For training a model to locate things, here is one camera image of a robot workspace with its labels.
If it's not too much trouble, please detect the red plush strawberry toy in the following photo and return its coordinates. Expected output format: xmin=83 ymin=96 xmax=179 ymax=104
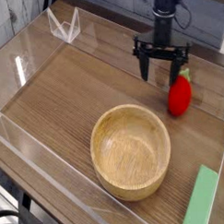
xmin=168 ymin=68 xmax=192 ymax=117

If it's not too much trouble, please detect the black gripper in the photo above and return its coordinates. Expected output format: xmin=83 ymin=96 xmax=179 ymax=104
xmin=133 ymin=17 xmax=191 ymax=86

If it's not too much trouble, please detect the clear acrylic corner bracket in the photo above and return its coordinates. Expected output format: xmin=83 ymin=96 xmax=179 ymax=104
xmin=47 ymin=8 xmax=81 ymax=43

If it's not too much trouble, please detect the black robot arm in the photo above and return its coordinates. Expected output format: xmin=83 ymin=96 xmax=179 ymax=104
xmin=133 ymin=0 xmax=191 ymax=86

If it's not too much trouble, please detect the black cable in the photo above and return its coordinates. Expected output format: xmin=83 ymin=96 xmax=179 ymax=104
xmin=0 ymin=209 xmax=25 ymax=224

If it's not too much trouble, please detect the green tape strip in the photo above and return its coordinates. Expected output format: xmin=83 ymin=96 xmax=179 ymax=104
xmin=183 ymin=165 xmax=218 ymax=224

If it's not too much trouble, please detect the clear acrylic front wall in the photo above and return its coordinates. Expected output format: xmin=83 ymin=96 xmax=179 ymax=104
xmin=0 ymin=113 xmax=149 ymax=224

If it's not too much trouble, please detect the black table clamp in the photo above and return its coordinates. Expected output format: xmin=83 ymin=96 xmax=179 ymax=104
xmin=18 ymin=193 xmax=43 ymax=224

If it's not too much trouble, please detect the wooden bowl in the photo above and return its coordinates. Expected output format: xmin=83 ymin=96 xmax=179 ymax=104
xmin=90 ymin=104 xmax=171 ymax=202

